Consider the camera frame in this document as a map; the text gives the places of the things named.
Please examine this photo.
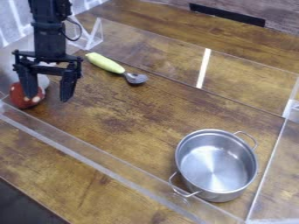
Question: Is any red white-spotted toy mushroom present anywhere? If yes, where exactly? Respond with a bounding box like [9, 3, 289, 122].
[9, 74, 50, 109]

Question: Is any clear acrylic enclosure wall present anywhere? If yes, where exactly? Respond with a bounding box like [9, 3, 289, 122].
[0, 0, 299, 224]

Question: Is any silver metal pot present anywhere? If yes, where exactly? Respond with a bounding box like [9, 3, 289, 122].
[168, 129, 257, 203]

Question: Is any yellow-handled metal spoon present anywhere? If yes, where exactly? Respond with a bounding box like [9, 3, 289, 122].
[85, 52, 148, 85]

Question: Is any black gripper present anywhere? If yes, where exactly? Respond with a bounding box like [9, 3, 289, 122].
[11, 50, 82, 102]

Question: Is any black strip on table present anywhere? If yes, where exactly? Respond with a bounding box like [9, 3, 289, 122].
[189, 3, 266, 27]

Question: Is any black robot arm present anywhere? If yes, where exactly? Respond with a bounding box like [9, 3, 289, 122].
[13, 0, 82, 102]

